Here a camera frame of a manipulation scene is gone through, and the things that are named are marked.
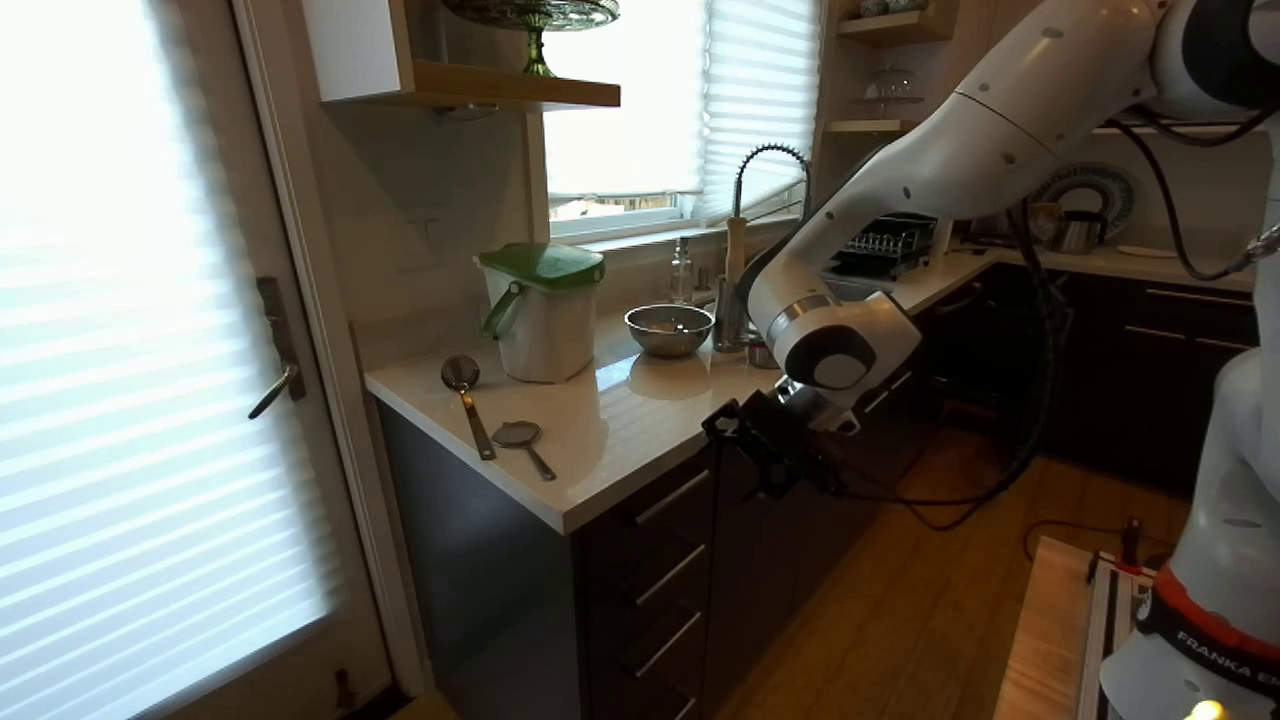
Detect chrome gooseneck faucet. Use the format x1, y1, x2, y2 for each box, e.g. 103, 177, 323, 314
711, 143, 811, 353

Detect wooden wall shelf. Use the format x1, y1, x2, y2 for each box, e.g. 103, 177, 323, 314
296, 0, 622, 118

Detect dark cabinet door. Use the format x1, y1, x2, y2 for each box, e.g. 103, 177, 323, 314
709, 438, 844, 699

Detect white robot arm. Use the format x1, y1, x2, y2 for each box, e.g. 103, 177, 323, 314
734, 0, 1280, 720

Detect metal bowl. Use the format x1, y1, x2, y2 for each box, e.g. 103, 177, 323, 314
622, 304, 717, 360

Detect large metal spoon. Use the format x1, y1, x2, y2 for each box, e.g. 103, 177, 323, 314
438, 355, 496, 461

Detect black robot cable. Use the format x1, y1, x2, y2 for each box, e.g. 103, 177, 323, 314
833, 105, 1280, 536

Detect door lever handle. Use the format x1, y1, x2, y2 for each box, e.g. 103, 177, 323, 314
247, 277, 306, 422

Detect dark top drawer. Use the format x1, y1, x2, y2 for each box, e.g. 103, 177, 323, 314
580, 461, 711, 552

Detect clear soap bottle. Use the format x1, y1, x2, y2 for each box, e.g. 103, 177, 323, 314
669, 237, 694, 304

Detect small metal strainer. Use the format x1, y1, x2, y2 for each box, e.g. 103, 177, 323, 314
493, 422, 556, 481

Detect white compost bin green lid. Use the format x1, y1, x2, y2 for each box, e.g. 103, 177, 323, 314
475, 246, 605, 384

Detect white window blind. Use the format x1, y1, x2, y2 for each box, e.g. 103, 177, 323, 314
542, 0, 822, 240

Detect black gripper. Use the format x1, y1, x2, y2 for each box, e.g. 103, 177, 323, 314
698, 393, 833, 501

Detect black dish rack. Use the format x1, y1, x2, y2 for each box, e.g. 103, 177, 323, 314
829, 217, 934, 281

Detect dark drawer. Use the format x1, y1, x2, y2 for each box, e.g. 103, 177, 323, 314
580, 461, 711, 552
586, 601, 702, 711
580, 527, 709, 629

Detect green glass cake stand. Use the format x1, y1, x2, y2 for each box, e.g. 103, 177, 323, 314
442, 0, 619, 78

